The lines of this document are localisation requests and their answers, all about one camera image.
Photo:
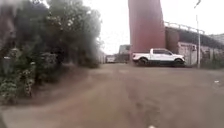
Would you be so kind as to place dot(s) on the distant grey building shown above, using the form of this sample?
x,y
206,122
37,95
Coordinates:
x,y
124,51

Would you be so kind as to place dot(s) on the brown dirt road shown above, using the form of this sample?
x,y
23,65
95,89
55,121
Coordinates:
x,y
133,96

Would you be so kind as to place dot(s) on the white pickup truck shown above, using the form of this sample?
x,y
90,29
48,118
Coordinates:
x,y
158,56

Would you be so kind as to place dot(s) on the tall red round tower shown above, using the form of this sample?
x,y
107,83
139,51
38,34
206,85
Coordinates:
x,y
146,25

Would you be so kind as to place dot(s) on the dense green trees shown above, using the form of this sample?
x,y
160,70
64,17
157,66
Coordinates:
x,y
50,36

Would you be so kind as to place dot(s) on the robot's own part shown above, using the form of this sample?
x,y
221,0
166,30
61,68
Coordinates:
x,y
151,126

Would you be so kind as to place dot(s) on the pale pole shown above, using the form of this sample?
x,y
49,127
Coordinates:
x,y
199,40

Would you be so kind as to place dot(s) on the grey building with railing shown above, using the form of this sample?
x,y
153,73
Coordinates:
x,y
200,41

